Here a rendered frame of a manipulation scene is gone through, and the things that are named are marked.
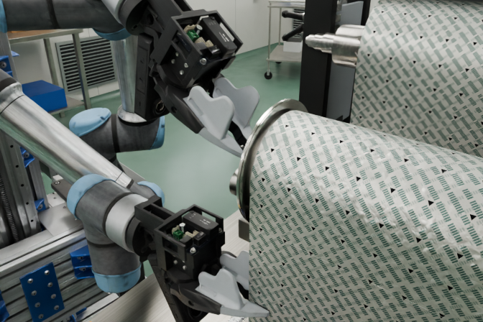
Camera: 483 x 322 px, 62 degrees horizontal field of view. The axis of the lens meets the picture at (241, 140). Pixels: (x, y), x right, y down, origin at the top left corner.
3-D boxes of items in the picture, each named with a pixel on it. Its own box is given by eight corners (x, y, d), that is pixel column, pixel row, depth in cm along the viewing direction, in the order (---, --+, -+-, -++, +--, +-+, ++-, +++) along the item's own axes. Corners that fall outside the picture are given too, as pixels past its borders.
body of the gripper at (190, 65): (202, 60, 40) (134, -27, 41) (169, 111, 46) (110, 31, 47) (249, 47, 45) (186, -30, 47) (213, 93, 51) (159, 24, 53)
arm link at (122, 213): (109, 251, 58) (152, 224, 64) (129, 265, 56) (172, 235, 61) (101, 208, 55) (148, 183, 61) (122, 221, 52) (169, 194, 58)
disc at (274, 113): (304, 190, 54) (313, 84, 48) (307, 191, 54) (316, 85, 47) (236, 248, 44) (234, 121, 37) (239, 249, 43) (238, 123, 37)
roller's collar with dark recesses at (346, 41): (347, 61, 66) (351, 21, 63) (382, 67, 63) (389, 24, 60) (329, 69, 62) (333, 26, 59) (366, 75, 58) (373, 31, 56)
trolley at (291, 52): (275, 62, 581) (278, -13, 537) (315, 65, 568) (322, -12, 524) (263, 80, 501) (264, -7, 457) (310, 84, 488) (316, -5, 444)
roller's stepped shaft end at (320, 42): (310, 48, 68) (312, 29, 66) (343, 53, 64) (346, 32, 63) (301, 51, 65) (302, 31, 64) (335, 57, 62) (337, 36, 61)
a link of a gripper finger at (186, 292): (211, 313, 45) (159, 277, 50) (211, 323, 46) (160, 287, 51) (238, 289, 48) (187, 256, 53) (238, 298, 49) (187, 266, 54)
